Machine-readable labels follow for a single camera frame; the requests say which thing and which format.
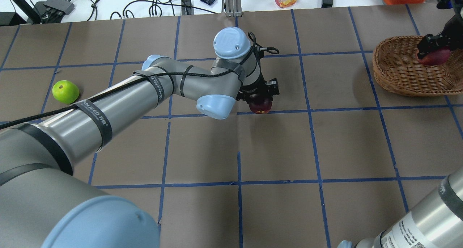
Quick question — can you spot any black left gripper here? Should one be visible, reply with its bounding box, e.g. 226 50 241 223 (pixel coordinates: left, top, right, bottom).
237 72 280 103

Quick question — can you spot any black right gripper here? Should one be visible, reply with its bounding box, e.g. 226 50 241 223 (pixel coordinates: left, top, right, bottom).
416 11 463 59

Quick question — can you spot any dark purple apple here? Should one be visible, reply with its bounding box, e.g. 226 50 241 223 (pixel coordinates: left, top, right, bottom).
248 94 272 114

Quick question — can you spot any red apple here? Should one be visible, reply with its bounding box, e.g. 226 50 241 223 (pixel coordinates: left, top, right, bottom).
417 48 451 66

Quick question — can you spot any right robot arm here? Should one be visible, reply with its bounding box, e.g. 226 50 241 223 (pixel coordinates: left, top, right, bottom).
338 7 462 248

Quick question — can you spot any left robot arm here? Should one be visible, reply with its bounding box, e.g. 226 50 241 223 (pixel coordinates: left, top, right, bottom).
0 27 279 248

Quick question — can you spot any wicker basket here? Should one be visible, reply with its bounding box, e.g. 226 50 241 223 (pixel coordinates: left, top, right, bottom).
373 35 463 97

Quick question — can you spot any green apple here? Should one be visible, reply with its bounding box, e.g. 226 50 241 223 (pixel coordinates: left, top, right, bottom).
51 80 80 104

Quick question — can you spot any aluminium frame post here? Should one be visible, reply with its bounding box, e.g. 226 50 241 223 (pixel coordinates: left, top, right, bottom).
222 0 243 17

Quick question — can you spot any black cable bundle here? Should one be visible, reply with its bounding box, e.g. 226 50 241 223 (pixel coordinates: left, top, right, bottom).
109 0 221 21

